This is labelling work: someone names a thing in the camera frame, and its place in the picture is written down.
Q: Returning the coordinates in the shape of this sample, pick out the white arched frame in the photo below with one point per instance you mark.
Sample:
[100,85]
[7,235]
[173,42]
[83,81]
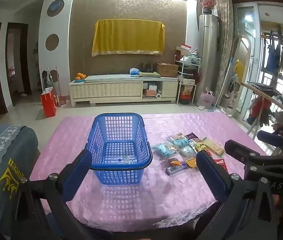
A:
[248,52]

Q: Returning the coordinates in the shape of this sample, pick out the black storage bin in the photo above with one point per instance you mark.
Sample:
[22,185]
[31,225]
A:
[185,100]

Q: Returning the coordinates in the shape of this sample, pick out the red garment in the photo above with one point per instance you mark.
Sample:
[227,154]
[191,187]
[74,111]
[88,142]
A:
[256,107]

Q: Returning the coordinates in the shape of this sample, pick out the vase of red flowers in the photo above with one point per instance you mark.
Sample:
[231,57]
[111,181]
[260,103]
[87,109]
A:
[207,5]

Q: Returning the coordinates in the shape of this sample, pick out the blue plate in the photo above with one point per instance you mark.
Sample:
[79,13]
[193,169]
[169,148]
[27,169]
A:
[55,5]

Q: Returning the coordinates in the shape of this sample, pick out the pink shopping bag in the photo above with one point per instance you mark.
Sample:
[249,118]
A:
[206,100]

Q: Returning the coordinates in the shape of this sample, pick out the brown cardboard box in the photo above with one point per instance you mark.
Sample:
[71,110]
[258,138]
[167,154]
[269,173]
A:
[166,70]

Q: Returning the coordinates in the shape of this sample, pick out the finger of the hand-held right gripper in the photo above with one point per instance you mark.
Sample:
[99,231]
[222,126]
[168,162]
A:
[269,137]
[239,150]

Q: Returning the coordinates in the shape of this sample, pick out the pink satin tablecloth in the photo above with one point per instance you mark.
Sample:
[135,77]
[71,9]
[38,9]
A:
[121,205]

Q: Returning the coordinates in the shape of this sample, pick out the purple snack packet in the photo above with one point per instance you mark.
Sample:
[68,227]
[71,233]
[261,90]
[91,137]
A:
[191,136]

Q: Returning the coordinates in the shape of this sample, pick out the beige striped curtain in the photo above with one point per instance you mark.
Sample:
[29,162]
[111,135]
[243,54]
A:
[224,42]

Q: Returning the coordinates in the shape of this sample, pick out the blue chewing gum pack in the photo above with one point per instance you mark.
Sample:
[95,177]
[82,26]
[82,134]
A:
[176,170]

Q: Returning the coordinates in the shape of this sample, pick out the tall standing air conditioner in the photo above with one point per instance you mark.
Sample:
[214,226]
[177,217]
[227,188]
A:
[207,50]

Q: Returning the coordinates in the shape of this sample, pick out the yellow and black snack packet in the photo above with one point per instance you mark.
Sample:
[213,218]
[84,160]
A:
[199,145]

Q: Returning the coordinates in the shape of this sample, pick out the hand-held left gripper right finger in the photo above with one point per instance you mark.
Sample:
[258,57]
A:
[211,177]

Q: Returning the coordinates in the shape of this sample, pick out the red gift bag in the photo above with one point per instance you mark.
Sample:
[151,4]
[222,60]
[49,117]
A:
[48,102]

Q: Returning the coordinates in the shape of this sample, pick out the blue fruit bowl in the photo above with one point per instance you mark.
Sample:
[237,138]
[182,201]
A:
[79,81]

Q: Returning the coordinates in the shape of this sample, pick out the small orange red snack packet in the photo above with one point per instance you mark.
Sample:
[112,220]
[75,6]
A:
[174,161]

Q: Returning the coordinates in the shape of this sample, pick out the white and blue box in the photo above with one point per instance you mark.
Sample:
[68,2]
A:
[152,86]

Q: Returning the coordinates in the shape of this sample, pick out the heap of oranges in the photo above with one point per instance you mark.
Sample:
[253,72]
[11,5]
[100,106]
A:
[80,75]

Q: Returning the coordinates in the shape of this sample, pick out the cream television cabinet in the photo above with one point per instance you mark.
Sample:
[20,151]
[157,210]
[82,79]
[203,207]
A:
[106,90]

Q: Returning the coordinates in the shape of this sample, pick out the blue tissue box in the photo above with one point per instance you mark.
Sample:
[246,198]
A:
[134,72]

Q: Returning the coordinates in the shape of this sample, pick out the green cushion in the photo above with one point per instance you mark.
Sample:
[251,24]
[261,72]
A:
[149,74]

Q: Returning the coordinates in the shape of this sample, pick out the white plastic bag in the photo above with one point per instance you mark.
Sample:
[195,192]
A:
[189,60]

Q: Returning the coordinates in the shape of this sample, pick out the orange box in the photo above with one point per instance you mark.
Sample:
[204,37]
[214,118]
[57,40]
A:
[149,92]

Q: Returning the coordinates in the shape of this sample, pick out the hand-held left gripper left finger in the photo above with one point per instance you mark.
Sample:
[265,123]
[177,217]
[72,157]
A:
[77,172]

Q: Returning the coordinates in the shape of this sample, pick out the row of hanging clothes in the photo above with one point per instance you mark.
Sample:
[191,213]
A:
[272,55]

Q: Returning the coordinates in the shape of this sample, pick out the clear cracker packet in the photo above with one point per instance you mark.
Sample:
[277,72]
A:
[214,147]

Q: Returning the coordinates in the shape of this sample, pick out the blue plastic basket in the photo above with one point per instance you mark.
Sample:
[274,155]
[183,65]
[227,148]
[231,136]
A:
[121,177]

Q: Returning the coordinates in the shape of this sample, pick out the white metal shelf rack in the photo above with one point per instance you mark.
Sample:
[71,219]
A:
[196,80]

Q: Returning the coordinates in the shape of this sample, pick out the white paper roll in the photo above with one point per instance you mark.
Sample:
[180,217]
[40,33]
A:
[158,95]

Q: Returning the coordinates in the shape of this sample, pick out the large round wall niche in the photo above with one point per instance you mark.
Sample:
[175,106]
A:
[52,12]

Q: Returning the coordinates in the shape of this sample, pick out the black router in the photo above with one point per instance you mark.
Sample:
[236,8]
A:
[146,67]

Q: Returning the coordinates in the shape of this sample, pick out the yellow cloth cover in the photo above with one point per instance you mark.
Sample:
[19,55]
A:
[129,37]

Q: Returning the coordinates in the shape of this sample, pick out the wooden clothes rack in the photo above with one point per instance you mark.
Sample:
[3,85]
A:
[269,95]

